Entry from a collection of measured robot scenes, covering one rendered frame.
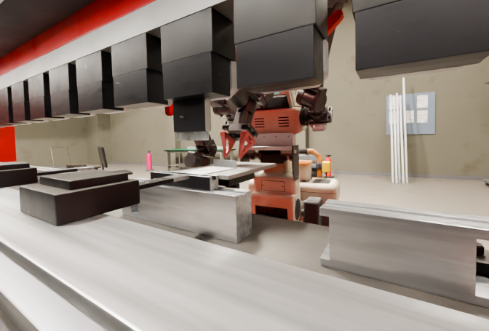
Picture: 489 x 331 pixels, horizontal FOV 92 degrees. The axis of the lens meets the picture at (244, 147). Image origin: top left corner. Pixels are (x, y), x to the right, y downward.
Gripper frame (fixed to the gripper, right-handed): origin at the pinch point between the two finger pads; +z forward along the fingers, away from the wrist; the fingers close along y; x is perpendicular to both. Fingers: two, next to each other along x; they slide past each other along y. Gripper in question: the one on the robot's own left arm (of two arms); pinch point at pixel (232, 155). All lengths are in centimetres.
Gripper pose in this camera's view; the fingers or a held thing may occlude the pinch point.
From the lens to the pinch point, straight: 72.1
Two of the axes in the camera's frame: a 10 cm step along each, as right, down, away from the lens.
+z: -2.5, 9.0, -3.7
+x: 4.7, 4.5, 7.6
